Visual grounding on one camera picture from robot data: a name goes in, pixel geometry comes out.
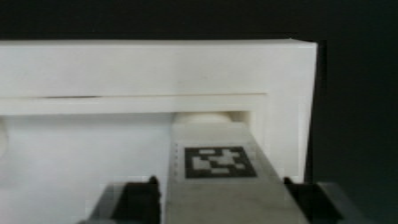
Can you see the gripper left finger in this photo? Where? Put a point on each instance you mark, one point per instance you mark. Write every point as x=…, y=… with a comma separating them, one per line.
x=129, y=204

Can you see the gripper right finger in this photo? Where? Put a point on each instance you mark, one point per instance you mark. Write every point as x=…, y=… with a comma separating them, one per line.
x=324, y=203

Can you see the white leg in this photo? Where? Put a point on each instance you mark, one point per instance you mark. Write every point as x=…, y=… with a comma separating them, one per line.
x=225, y=187

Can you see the white square table top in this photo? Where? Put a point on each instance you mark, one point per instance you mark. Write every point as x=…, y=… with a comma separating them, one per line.
x=82, y=143

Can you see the white L-shaped fence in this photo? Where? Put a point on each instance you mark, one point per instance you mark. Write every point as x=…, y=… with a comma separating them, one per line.
x=143, y=68

